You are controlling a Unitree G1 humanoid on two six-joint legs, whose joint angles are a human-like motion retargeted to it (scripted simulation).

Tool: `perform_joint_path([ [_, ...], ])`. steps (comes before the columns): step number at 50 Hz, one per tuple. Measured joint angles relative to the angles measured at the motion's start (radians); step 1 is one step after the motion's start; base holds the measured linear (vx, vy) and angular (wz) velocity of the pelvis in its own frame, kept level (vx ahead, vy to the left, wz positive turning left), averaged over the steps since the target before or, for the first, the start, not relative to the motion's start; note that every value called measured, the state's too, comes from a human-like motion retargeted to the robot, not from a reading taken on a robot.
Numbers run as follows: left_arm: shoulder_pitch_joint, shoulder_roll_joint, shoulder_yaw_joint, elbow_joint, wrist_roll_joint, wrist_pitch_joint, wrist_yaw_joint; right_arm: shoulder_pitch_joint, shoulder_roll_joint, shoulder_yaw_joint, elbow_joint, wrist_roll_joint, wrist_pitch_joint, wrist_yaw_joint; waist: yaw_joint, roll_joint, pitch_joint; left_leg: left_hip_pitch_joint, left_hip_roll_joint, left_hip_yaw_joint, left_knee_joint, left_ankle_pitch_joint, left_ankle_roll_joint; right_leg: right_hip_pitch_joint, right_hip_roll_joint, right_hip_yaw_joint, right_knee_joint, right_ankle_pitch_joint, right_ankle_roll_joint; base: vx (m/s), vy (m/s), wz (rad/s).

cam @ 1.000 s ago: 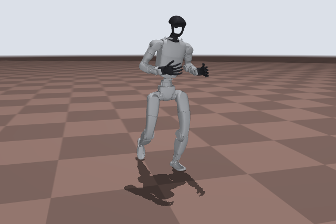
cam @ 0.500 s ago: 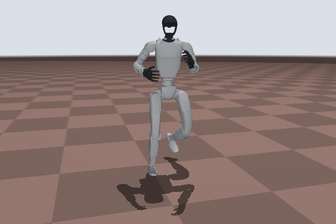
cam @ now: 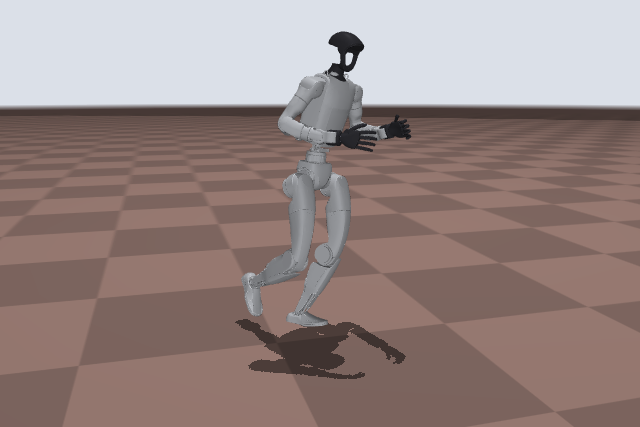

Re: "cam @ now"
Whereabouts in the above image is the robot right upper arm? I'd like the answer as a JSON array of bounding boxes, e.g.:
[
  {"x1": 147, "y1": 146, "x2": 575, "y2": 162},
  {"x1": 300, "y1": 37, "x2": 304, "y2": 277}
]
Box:
[{"x1": 277, "y1": 76, "x2": 326, "y2": 136}]

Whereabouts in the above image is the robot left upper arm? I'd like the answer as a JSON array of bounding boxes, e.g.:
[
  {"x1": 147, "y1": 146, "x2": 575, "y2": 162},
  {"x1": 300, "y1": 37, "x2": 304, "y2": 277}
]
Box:
[{"x1": 348, "y1": 84, "x2": 363, "y2": 135}]

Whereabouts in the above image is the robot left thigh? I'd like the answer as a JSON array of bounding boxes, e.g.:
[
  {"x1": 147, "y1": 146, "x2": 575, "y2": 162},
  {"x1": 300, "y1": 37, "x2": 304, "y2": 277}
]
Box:
[{"x1": 315, "y1": 172, "x2": 351, "y2": 266}]

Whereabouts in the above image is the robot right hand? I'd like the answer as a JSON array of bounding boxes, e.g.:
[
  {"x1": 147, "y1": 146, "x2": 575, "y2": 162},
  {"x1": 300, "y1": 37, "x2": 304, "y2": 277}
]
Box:
[{"x1": 326, "y1": 123, "x2": 377, "y2": 152}]

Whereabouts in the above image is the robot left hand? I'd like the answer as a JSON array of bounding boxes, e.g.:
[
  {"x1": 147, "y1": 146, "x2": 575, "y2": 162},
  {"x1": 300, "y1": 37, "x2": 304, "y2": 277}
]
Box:
[{"x1": 379, "y1": 115, "x2": 411, "y2": 140}]

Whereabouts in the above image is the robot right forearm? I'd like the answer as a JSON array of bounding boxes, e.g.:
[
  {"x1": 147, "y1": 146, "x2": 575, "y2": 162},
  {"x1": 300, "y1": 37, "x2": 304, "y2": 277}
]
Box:
[{"x1": 279, "y1": 116, "x2": 337, "y2": 145}]

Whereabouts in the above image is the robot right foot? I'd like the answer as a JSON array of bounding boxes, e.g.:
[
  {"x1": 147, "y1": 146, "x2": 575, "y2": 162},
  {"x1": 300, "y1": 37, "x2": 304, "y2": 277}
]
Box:
[{"x1": 241, "y1": 272, "x2": 263, "y2": 316}]

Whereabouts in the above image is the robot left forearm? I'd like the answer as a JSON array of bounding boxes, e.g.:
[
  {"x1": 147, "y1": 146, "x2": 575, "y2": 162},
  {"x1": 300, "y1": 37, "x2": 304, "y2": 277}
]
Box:
[{"x1": 361, "y1": 124, "x2": 387, "y2": 141}]

